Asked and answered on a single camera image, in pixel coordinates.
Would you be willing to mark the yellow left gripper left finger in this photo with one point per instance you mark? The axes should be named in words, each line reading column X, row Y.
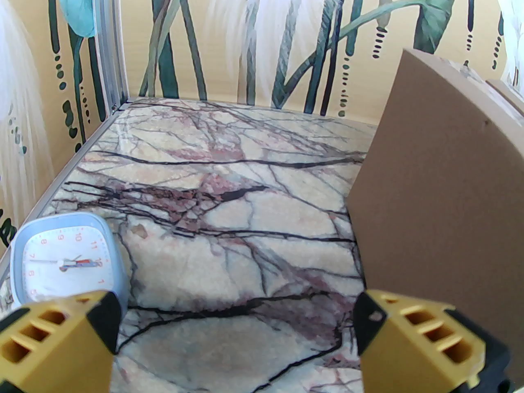
column 61, row 350

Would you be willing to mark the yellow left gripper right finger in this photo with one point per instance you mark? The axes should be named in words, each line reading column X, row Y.
column 409, row 354

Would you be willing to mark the white square alarm clock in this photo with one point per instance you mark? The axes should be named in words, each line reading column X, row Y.
column 61, row 252

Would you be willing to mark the aluminium table edge rail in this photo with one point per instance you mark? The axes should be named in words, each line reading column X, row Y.
column 65, row 172

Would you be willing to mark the aluminium frame post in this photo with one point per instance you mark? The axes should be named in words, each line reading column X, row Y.
column 108, row 35

